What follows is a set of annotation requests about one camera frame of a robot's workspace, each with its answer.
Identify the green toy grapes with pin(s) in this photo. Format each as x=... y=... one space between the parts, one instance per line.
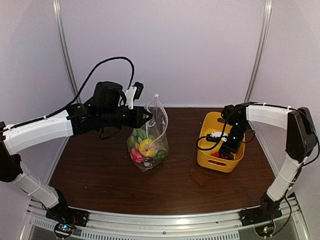
x=161 y=154

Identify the aluminium frame post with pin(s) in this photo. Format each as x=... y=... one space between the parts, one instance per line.
x=63 y=45
x=264 y=32

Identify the red toy pepper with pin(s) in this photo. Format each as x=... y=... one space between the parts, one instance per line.
x=216 y=154

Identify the left aluminium frame post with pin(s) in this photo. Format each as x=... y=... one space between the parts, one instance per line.
x=63 y=45

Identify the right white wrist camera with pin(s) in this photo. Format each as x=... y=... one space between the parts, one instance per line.
x=216 y=137

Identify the clear zip top bag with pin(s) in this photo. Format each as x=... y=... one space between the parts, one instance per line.
x=156 y=130

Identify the red toy apple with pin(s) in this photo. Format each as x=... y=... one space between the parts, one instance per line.
x=135 y=155

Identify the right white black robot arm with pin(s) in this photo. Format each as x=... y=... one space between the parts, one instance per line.
x=301 y=139

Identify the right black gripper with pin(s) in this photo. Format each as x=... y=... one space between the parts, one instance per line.
x=223 y=150

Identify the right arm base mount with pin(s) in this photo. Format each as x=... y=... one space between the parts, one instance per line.
x=266 y=211

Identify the aluminium front rail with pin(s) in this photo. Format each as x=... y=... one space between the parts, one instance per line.
x=224 y=225

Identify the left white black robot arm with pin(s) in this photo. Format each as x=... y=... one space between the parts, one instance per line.
x=109 y=106

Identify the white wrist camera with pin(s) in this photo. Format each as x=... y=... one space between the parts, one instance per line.
x=216 y=137
x=133 y=93

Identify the right aluminium frame post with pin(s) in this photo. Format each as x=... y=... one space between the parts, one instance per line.
x=264 y=32

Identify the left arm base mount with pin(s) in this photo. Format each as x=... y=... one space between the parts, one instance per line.
x=62 y=213

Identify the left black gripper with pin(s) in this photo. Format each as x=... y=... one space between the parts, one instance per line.
x=137 y=122

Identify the yellow toy lemon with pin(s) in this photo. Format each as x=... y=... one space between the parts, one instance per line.
x=146 y=150

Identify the yellow plastic basket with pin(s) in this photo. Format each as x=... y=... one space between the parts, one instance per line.
x=213 y=122

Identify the green toy apple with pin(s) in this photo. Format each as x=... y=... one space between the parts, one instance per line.
x=136 y=137

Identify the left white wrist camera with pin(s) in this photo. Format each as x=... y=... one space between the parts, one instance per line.
x=133 y=93

